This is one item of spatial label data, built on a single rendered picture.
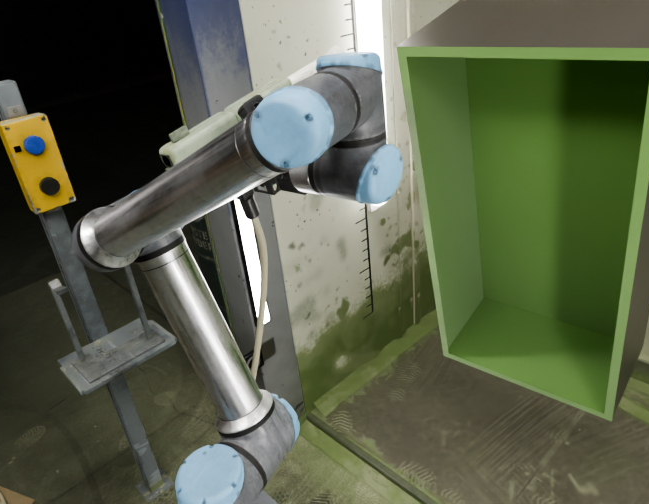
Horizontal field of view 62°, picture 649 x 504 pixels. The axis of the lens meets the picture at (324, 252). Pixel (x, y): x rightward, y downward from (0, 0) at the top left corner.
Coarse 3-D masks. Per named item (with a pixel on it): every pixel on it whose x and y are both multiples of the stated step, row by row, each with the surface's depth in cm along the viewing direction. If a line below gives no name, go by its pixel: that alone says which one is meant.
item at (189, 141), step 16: (336, 48) 115; (272, 80) 106; (288, 80) 105; (224, 112) 97; (192, 128) 95; (208, 128) 94; (224, 128) 96; (176, 144) 90; (192, 144) 91; (176, 160) 90; (256, 208) 107
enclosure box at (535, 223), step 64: (512, 0) 142; (576, 0) 131; (640, 0) 121; (448, 64) 157; (512, 64) 156; (576, 64) 145; (640, 64) 136; (448, 128) 166; (512, 128) 169; (576, 128) 156; (640, 128) 145; (448, 192) 177; (512, 192) 184; (576, 192) 169; (640, 192) 120; (448, 256) 189; (512, 256) 202; (576, 256) 184; (640, 256) 134; (448, 320) 202; (512, 320) 212; (576, 320) 201; (640, 320) 166; (576, 384) 184
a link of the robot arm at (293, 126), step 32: (288, 96) 61; (320, 96) 62; (352, 96) 68; (256, 128) 64; (288, 128) 62; (320, 128) 61; (352, 128) 70; (192, 160) 75; (224, 160) 70; (256, 160) 67; (288, 160) 64; (160, 192) 80; (192, 192) 76; (224, 192) 74; (96, 224) 93; (128, 224) 86; (160, 224) 83; (96, 256) 93; (128, 256) 97
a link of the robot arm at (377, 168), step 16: (384, 144) 78; (320, 160) 81; (336, 160) 78; (352, 160) 77; (368, 160) 76; (384, 160) 77; (400, 160) 80; (320, 176) 82; (336, 176) 79; (352, 176) 78; (368, 176) 76; (384, 176) 78; (400, 176) 81; (320, 192) 85; (336, 192) 82; (352, 192) 79; (368, 192) 77; (384, 192) 79
